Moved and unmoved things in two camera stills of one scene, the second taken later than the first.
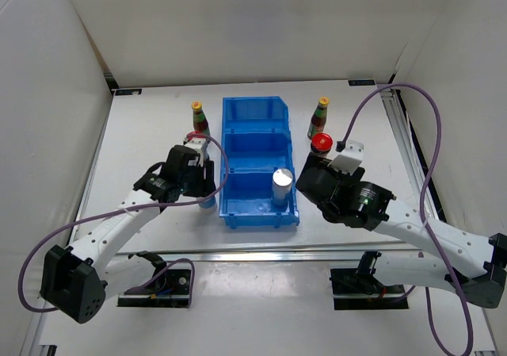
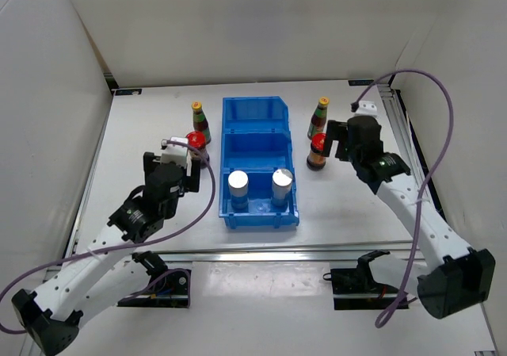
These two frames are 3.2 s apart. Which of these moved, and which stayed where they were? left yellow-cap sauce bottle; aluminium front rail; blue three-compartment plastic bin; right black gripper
Moved: right black gripper
Stayed: aluminium front rail; left yellow-cap sauce bottle; blue three-compartment plastic bin
